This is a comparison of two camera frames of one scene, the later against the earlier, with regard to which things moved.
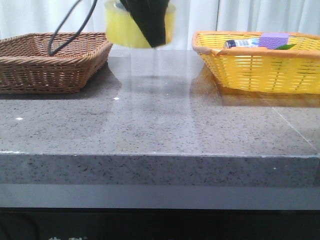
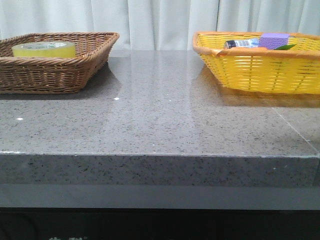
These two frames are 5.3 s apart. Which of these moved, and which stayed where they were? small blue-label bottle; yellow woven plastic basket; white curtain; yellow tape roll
Moved: yellow tape roll
Stayed: small blue-label bottle; yellow woven plastic basket; white curtain
